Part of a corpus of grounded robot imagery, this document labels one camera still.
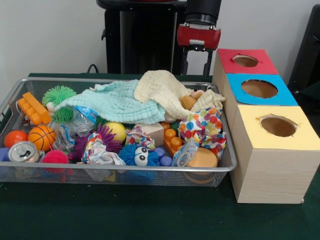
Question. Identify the small orange basketball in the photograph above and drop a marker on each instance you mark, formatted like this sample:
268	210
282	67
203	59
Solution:
41	137

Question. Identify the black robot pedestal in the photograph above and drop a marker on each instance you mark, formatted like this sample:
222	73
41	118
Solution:
145	45

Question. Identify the mint green muslin cloth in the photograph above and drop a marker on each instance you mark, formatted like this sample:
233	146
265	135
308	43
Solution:
120	102

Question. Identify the wooden box with three holes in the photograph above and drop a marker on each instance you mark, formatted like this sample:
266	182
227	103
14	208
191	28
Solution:
275	170

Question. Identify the pink spiky rubber ball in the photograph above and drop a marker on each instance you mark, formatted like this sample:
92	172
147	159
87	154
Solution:
55	157

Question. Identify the smooth orange-red ball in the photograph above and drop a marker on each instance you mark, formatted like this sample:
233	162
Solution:
15	138

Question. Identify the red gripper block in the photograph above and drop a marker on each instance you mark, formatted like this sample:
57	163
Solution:
198	36

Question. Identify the blue spiky ball with eyes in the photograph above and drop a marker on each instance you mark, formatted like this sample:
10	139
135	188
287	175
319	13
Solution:
140	156

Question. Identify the green spiky rubber ball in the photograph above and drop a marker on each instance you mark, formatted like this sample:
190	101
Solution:
58	96

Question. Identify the crumpled polka dot paper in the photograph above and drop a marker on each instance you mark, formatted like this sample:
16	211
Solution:
202	127

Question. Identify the silver drink can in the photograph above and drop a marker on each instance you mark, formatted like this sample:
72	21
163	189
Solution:
22	151

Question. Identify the cream muslin cloth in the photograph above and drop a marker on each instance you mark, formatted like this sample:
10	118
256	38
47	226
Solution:
162	90

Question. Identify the dark green tablecloth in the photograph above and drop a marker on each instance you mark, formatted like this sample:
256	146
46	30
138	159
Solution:
125	212

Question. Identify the brown plush toy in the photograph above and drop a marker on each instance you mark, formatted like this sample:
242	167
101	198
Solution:
188	101

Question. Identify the black flat panel stand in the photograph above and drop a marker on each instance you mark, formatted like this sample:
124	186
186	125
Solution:
307	50

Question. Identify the orange toy building brick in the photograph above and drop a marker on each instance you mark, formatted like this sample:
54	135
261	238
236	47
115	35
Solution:
33	108

